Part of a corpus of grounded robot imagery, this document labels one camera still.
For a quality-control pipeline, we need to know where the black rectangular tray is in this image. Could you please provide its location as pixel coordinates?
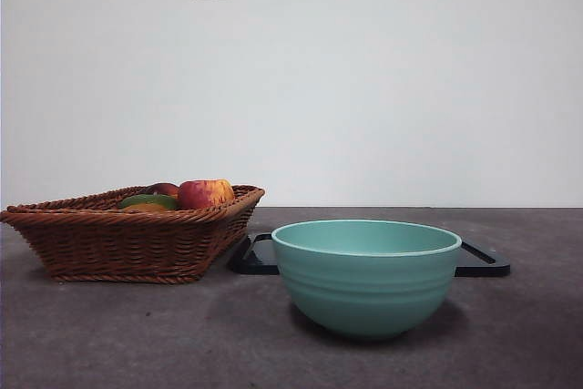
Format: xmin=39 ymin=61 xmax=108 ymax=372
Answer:
xmin=226 ymin=232 xmax=511 ymax=279

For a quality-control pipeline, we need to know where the brown wicker basket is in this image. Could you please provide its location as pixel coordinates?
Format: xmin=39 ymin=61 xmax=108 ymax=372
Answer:
xmin=0 ymin=184 xmax=266 ymax=284

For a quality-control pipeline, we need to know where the green fruit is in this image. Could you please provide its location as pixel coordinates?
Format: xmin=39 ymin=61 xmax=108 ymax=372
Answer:
xmin=118 ymin=193 xmax=179 ymax=211

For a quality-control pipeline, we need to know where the orange brown fruit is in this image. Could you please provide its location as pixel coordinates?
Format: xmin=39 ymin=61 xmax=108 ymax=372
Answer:
xmin=122 ymin=203 xmax=172 ymax=213

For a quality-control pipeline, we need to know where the teal ribbed bowl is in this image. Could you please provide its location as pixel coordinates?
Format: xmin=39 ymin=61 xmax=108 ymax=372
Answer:
xmin=271 ymin=220 xmax=463 ymax=342

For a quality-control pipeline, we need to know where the dark red fruit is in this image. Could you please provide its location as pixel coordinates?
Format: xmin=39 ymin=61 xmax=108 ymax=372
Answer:
xmin=144 ymin=182 xmax=180 ymax=200

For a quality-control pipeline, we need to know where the red yellow apple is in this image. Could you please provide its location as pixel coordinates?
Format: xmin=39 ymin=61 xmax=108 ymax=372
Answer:
xmin=177 ymin=179 xmax=236 ymax=210

